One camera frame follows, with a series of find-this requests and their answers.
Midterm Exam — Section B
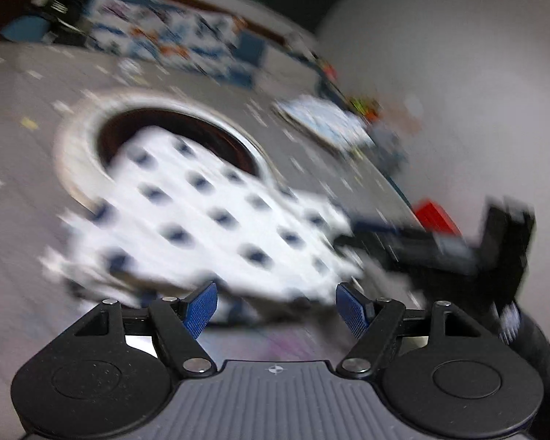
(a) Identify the person's right hand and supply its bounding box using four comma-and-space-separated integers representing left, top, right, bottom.
499, 301, 525, 345

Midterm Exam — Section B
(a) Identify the white dark-spotted garment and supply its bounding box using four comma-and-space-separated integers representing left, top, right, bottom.
41, 126, 368, 313

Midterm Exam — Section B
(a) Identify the butterfly print blanket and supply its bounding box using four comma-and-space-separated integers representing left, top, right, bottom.
87, 0, 247, 80

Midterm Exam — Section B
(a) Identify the colourful toy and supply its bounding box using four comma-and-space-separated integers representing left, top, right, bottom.
348, 96, 382, 121

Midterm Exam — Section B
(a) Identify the grey star-print table cover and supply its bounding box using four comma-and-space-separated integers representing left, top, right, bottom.
0, 41, 441, 367

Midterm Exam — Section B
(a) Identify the folded blue striped cloth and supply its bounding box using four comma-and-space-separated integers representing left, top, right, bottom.
274, 94, 377, 155

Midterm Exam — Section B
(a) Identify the round white-rimmed dark bowl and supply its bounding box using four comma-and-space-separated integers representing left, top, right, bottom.
55, 87, 281, 212

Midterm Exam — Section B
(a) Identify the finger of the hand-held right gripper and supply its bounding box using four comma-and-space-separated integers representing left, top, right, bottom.
334, 219, 423, 258

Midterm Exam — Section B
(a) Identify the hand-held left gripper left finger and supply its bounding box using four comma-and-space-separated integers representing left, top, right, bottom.
71, 282, 218, 375

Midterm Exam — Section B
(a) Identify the black bag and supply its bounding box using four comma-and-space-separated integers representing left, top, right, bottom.
27, 0, 97, 47

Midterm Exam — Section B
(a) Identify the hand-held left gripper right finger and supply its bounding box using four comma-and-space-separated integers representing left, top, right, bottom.
337, 283, 484, 378

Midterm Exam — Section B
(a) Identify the person's right forearm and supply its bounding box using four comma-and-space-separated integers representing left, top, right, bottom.
516, 309, 550, 427

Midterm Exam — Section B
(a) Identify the red box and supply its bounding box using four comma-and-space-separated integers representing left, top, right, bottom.
412, 199, 463, 239

